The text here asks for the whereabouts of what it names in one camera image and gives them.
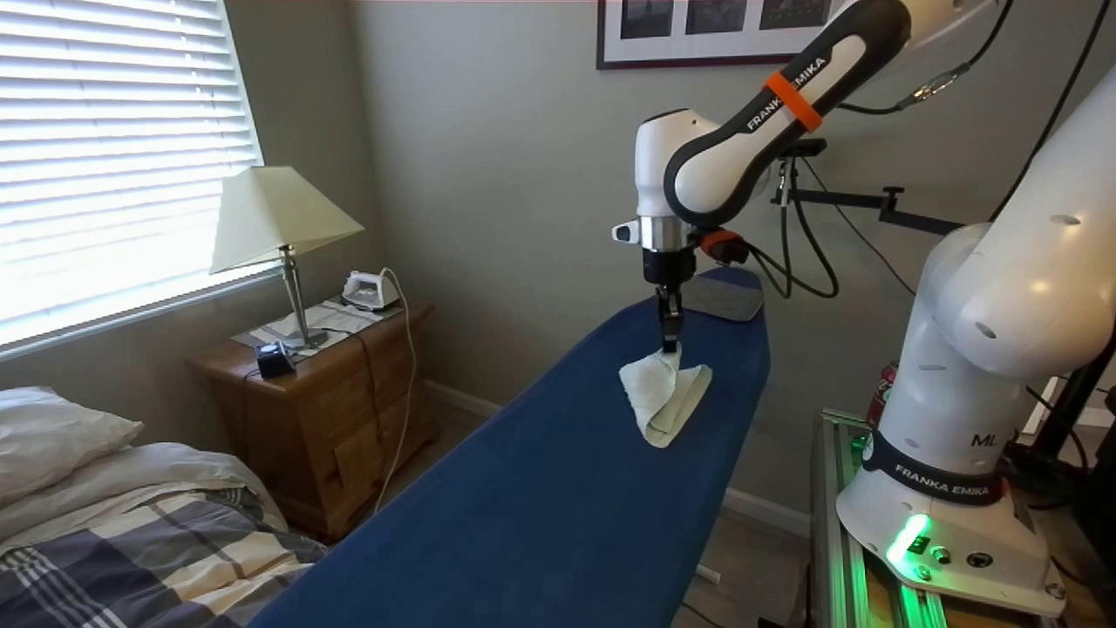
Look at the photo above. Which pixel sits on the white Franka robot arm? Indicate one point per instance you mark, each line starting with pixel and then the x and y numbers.
pixel 1013 300

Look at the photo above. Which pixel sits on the wooden nightstand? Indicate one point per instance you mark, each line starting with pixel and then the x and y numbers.
pixel 315 421

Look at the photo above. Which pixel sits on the white terry towel cloth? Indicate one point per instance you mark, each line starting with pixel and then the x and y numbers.
pixel 668 403

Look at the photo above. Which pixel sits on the bed with plaid bedspread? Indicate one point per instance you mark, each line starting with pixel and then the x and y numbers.
pixel 140 544

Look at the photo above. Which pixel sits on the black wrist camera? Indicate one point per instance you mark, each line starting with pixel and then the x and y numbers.
pixel 723 246

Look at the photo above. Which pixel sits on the white window blinds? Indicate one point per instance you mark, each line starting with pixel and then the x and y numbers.
pixel 115 151

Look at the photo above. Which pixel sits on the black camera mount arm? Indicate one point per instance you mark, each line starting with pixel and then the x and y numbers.
pixel 867 199

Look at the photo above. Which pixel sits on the papers on nightstand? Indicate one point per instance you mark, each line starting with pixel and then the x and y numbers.
pixel 318 317

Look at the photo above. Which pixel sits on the white pillow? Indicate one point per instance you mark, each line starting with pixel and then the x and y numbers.
pixel 54 436

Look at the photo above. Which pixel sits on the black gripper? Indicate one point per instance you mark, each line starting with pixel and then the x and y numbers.
pixel 668 268

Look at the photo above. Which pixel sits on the grey quilted iron rest pad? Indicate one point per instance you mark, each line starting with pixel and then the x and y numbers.
pixel 725 300

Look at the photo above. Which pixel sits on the black framed wall picture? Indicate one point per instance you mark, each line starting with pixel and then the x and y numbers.
pixel 685 29

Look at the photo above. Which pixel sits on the white clothes iron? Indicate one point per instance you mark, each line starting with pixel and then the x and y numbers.
pixel 372 292

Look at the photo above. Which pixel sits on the small black alarm clock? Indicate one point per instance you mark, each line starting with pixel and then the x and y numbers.
pixel 274 361

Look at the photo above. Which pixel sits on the blue ironing board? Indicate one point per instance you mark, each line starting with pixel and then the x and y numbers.
pixel 546 510

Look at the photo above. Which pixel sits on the black equipment stand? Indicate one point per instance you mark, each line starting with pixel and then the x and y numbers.
pixel 1074 430

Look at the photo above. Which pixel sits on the table lamp with cream shade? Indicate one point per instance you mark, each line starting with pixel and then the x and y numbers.
pixel 280 215

